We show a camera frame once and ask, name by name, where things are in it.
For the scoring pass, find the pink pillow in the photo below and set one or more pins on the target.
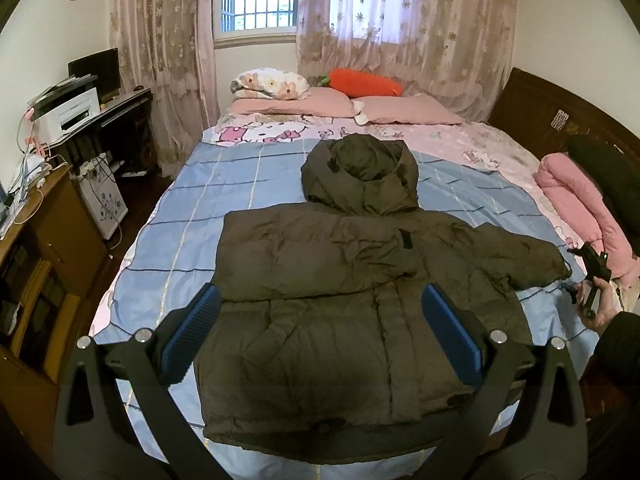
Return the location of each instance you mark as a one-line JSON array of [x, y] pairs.
[[410, 110], [300, 105]]

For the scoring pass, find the pink desk lamp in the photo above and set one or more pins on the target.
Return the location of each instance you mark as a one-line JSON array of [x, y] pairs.
[[34, 125]]

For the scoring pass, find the person's right hand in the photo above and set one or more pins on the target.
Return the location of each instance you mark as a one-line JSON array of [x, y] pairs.
[[606, 305]]

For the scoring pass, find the olive hooded puffer jacket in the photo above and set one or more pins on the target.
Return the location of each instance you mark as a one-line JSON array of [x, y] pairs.
[[325, 285]]

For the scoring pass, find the dark computer desk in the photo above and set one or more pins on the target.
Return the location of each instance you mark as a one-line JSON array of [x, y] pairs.
[[120, 105]]

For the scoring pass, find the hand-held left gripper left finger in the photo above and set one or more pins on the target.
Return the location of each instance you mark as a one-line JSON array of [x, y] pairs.
[[192, 330]]

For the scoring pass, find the brown wooden cabinet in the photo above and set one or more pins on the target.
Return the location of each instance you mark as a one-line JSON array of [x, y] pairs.
[[65, 230]]

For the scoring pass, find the black computer monitor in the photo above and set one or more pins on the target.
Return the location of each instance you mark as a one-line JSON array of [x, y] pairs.
[[100, 70]]

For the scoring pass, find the white sticker sheet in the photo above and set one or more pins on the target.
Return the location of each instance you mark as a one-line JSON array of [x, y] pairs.
[[560, 121]]

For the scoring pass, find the dark wooden headboard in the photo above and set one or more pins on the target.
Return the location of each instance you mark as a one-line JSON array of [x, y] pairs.
[[530, 105]]

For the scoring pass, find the white floral pillow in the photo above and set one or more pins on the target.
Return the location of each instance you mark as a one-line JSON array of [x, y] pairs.
[[270, 82]]

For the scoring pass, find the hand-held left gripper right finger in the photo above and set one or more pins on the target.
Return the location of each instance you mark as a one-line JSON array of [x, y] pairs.
[[450, 330]]

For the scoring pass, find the barred window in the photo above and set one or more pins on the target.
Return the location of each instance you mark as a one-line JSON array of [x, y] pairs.
[[255, 0]]

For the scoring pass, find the pink floral lace curtain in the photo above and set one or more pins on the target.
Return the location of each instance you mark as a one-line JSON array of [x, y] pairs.
[[425, 35], [160, 60]]

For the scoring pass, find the white appliance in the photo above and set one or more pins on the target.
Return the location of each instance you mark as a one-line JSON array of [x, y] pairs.
[[36, 166]]

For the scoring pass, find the white power strip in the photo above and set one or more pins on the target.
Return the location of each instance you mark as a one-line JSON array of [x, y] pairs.
[[95, 164]]

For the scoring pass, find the white floral small cabinet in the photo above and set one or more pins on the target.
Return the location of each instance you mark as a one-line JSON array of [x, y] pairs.
[[107, 205]]

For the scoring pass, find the white printer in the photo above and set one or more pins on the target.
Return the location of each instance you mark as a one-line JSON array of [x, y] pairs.
[[70, 115]]

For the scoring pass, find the folded pink quilt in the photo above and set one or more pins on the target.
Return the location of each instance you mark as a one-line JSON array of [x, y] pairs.
[[575, 185]]

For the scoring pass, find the orange carrot plush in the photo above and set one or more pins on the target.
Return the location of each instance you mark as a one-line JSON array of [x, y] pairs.
[[365, 82]]

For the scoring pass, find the blue checked bedspread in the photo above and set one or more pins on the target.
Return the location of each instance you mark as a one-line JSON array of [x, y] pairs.
[[210, 185]]

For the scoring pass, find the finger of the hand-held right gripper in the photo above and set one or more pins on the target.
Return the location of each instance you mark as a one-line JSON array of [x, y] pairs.
[[575, 250], [571, 292]]

